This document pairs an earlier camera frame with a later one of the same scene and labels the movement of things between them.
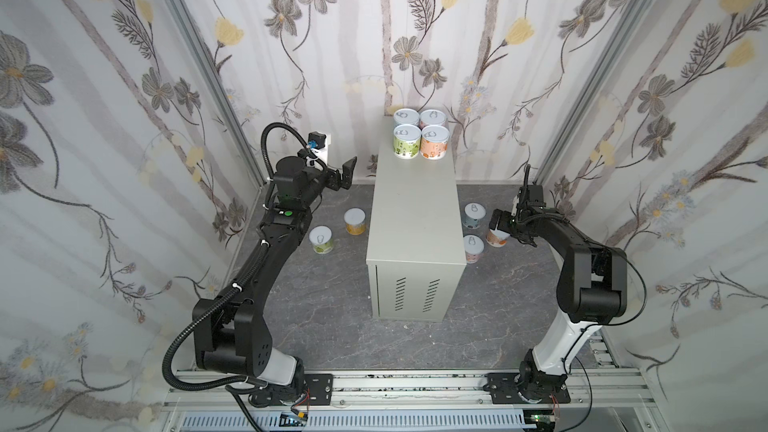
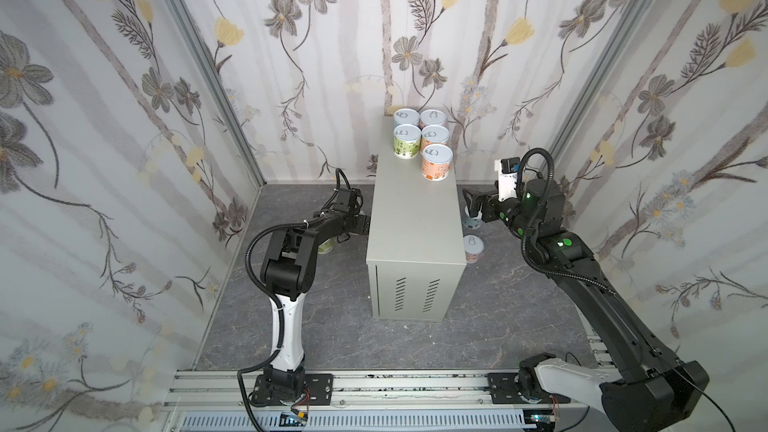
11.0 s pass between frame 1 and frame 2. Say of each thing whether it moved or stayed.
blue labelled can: stayed
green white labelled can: stayed
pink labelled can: stayed
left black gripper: moved
